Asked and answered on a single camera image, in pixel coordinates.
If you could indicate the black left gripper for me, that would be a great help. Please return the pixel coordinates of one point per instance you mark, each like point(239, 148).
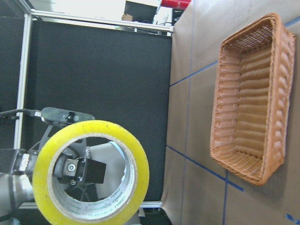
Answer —
point(74, 169)

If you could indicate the yellow tape roll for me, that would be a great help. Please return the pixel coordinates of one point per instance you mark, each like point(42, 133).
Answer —
point(60, 209)

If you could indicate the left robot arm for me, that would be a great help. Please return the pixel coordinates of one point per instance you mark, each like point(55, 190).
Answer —
point(16, 189)

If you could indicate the brown wicker basket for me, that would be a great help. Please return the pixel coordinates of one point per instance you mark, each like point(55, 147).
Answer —
point(252, 99)

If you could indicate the red cylinder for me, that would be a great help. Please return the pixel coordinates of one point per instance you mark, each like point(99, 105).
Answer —
point(175, 4)

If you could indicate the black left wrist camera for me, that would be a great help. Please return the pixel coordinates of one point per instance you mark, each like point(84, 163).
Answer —
point(62, 117)

